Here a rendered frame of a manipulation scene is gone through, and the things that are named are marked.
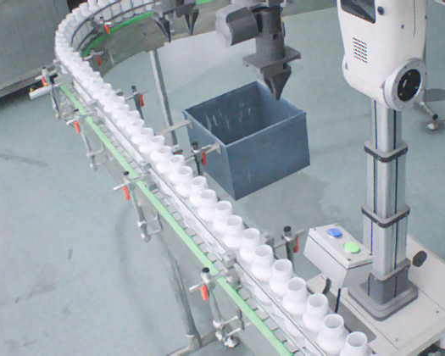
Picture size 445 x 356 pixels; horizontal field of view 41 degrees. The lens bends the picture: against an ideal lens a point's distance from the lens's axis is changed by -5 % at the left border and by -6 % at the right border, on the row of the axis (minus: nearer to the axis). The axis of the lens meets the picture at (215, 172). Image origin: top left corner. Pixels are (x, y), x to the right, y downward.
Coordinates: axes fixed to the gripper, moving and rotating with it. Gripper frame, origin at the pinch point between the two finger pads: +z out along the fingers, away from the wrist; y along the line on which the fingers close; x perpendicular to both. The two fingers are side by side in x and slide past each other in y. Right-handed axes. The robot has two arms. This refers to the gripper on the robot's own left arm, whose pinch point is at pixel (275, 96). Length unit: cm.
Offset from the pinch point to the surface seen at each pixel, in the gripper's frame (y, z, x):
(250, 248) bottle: -14.8, 26.6, -9.2
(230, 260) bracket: -18.7, 29.4, -7.1
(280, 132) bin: 32, 49, 54
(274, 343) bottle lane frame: -19, 41, -23
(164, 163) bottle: -15.9, 27.0, 32.2
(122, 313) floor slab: -30, 141, 102
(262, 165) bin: 24, 58, 54
